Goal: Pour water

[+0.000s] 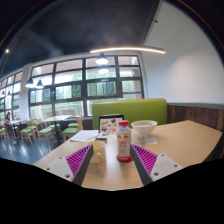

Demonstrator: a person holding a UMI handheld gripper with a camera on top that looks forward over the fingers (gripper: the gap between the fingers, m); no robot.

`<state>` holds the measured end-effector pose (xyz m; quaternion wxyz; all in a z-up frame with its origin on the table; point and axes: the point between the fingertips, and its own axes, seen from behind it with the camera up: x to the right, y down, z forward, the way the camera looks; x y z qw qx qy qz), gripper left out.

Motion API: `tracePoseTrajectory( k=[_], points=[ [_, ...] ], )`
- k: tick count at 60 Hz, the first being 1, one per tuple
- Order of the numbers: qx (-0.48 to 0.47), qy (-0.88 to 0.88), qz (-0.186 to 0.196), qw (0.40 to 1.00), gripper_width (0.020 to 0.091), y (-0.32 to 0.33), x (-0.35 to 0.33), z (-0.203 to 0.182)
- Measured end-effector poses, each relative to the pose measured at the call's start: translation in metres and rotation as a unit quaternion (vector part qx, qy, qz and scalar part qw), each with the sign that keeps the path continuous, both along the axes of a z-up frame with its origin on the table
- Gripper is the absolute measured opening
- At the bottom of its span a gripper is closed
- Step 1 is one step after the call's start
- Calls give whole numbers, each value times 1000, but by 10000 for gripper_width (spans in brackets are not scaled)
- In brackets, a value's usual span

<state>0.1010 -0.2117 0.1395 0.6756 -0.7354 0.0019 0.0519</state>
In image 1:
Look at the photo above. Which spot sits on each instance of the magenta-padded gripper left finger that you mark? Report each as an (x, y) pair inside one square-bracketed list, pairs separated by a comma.
[(60, 166)]

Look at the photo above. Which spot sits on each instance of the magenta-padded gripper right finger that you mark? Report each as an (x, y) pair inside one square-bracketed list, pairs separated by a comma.
[(163, 165)]

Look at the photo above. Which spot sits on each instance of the red-capped clear drink bottle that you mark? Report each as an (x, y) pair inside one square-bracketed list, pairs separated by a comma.
[(123, 141)]

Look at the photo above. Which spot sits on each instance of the white card under bowl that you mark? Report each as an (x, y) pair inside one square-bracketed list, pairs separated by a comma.
[(150, 140)]

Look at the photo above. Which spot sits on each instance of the white paper sheet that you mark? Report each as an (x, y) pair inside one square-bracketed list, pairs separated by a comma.
[(83, 135)]

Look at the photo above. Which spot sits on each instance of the group of green-seated wooden chairs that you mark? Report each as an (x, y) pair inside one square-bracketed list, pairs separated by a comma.
[(45, 130)]

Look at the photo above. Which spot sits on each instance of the white bowl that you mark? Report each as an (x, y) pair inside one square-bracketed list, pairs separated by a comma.
[(144, 127)]

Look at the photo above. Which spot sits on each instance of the wooden dining table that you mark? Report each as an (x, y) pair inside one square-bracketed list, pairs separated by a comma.
[(16, 122), (56, 118)]

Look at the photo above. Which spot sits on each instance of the small flat white box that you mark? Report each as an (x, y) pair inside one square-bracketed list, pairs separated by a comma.
[(101, 138)]

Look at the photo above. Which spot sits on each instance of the black-framed standing picture sign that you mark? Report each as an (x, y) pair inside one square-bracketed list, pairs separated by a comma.
[(108, 125)]

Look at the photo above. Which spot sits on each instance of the green bench backrest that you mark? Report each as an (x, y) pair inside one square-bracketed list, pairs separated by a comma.
[(133, 108)]

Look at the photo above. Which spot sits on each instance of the person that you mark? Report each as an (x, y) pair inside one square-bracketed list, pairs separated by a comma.
[(8, 120)]

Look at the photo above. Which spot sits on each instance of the group of pendant lamps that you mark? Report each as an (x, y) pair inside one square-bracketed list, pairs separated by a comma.
[(102, 60)]

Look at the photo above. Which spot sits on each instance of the long curved ceiling light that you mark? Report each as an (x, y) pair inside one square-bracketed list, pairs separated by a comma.
[(133, 48)]

